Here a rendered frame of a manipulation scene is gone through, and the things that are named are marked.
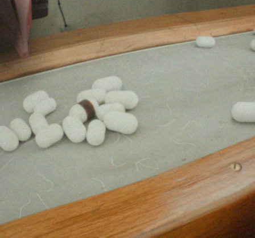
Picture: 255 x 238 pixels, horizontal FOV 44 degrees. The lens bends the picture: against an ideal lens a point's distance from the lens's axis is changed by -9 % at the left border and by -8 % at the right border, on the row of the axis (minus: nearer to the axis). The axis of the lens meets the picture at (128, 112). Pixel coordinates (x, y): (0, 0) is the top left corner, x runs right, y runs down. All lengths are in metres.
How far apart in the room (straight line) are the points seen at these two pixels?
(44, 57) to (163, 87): 0.20
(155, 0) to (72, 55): 2.31
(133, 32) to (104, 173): 0.33
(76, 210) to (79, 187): 0.06
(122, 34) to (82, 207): 0.39
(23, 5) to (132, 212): 0.26
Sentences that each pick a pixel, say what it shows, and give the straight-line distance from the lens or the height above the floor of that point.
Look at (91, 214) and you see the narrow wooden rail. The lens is 0.23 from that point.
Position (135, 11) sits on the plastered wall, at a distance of 2.73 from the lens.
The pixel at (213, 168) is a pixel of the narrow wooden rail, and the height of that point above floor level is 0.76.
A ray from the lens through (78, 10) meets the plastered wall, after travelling 2.54.
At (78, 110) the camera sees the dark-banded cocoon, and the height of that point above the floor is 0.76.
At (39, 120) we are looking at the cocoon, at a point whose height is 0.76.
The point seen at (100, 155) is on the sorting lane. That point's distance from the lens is 0.32.
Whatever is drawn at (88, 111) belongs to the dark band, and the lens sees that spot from 0.36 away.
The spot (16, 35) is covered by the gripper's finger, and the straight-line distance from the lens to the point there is 0.38.
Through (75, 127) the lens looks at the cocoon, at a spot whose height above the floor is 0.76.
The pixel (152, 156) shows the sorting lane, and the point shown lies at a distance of 0.31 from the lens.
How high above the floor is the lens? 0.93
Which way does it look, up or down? 31 degrees down
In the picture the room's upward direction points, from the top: 3 degrees counter-clockwise
